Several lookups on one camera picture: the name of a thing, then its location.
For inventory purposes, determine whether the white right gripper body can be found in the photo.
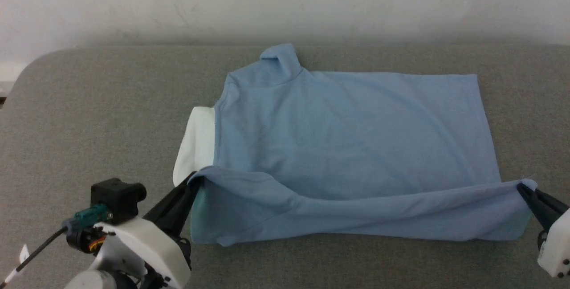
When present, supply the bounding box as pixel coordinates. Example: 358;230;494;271
537;208;570;279

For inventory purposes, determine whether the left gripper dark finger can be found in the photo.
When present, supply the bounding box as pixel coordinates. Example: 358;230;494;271
155;180;204;238
142;171;201;228

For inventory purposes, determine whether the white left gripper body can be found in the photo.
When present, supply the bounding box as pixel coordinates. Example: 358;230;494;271
66;217;193;289

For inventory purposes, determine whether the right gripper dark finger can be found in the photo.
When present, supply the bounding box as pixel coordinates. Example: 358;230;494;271
516;187;555;233
518;183;570;219

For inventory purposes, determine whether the light blue polo shirt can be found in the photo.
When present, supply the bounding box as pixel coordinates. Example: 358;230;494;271
173;43;538;247

